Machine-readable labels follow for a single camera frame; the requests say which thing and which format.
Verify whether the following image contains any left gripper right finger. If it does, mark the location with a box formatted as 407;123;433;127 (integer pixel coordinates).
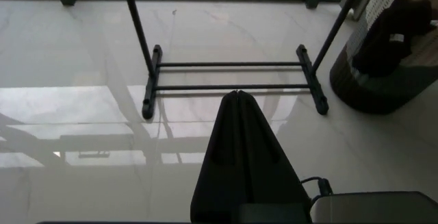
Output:
238;90;311;205

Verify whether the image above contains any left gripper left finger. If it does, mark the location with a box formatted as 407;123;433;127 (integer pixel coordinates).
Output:
190;90;249;223

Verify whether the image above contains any black clothes rack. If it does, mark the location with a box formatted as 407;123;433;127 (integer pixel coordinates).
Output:
118;0;364;121

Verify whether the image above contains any white laundry basket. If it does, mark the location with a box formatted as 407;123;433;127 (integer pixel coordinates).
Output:
328;0;438;116

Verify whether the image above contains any black garment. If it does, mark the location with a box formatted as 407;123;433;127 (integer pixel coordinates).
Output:
351;0;434;78

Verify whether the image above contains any black cable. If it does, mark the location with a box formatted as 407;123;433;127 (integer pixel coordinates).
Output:
300;176;334;205

